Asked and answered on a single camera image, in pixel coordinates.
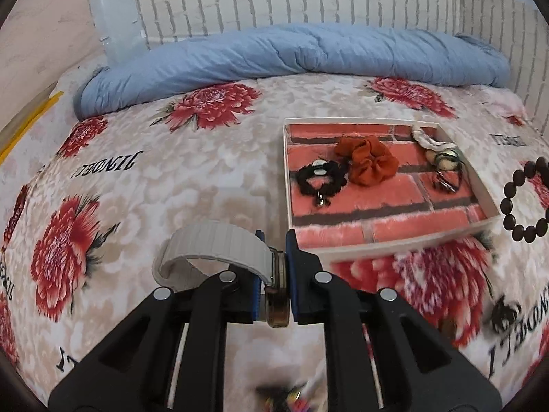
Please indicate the rolled blue duvet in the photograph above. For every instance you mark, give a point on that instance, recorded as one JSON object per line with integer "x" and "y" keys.
{"x": 278, "y": 58}

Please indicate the black scrunchie with pearl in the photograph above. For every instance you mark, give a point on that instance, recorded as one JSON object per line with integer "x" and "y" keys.
{"x": 306, "y": 180}

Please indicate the cream jewelry tray brick-print lining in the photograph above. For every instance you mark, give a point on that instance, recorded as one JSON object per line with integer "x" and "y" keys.
{"x": 386, "y": 214}

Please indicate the orange scrunchie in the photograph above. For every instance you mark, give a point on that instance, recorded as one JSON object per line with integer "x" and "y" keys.
{"x": 369, "y": 161}

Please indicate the clear plastic sheet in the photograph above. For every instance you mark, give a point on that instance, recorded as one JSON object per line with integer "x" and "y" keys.
{"x": 113, "y": 13}

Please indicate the yellow strip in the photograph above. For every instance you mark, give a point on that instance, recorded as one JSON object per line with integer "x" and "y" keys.
{"x": 30, "y": 124}

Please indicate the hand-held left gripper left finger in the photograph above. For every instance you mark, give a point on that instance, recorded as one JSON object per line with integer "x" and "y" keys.
{"x": 256, "y": 296}

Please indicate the blurred colourful small thing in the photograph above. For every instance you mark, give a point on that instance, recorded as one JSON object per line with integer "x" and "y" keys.
{"x": 287, "y": 395}

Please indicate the floral printed blanket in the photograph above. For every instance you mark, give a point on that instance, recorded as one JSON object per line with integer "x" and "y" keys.
{"x": 141, "y": 189}

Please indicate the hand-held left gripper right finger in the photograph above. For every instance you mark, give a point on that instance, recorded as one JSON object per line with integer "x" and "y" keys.
{"x": 296, "y": 283}

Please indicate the cream lace scrunchie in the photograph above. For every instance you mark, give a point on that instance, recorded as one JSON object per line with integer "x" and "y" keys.
{"x": 422, "y": 137}

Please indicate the light wooden headboard panel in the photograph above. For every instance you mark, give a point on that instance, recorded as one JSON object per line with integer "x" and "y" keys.
{"x": 38, "y": 38}

